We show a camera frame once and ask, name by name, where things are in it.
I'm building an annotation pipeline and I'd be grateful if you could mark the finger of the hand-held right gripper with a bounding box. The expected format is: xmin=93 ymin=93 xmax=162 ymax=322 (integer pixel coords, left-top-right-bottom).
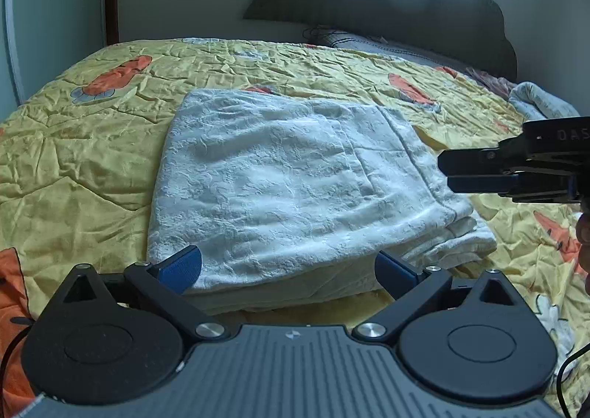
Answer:
xmin=446 ymin=174 xmax=523 ymax=196
xmin=437 ymin=147 xmax=508 ymax=177

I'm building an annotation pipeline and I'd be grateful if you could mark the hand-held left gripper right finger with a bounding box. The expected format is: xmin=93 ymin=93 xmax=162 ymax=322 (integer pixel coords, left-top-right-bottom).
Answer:
xmin=352 ymin=250 xmax=527 ymax=340

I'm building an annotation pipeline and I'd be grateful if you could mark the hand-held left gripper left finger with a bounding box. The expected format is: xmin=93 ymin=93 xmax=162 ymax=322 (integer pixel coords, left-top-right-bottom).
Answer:
xmin=48 ymin=245 xmax=230 ymax=340

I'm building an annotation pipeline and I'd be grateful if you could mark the white textured towel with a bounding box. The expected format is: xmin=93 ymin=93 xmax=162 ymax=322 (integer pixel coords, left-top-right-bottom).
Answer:
xmin=146 ymin=87 xmax=497 ymax=314

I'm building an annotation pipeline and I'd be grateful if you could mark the person's right hand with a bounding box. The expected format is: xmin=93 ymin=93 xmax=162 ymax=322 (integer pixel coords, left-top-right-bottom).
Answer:
xmin=576 ymin=210 xmax=590 ymax=296

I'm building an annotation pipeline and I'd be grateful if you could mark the light blue crumpled cloth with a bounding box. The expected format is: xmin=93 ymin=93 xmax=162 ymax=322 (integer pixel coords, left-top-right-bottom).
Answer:
xmin=508 ymin=81 xmax=582 ymax=120

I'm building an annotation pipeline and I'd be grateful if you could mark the patterned pink cloth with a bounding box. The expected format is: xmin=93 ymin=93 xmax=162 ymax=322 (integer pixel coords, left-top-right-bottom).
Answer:
xmin=465 ymin=67 xmax=518 ymax=98

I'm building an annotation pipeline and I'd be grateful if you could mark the grey stitched pillow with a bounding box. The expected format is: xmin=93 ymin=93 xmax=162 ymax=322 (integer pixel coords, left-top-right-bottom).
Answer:
xmin=329 ymin=31 xmax=464 ymax=71

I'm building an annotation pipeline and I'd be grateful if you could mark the yellow quilt with orange prints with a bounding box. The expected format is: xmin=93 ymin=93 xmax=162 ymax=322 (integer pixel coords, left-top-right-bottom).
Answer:
xmin=0 ymin=37 xmax=590 ymax=418

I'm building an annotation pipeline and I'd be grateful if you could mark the black cable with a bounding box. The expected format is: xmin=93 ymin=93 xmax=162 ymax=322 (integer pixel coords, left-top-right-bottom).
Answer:
xmin=0 ymin=319 xmax=31 ymax=386
xmin=556 ymin=342 xmax=590 ymax=418

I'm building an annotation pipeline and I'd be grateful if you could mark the thin black cord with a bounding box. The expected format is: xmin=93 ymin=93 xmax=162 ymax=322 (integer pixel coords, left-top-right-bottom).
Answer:
xmin=302 ymin=25 xmax=344 ymax=45

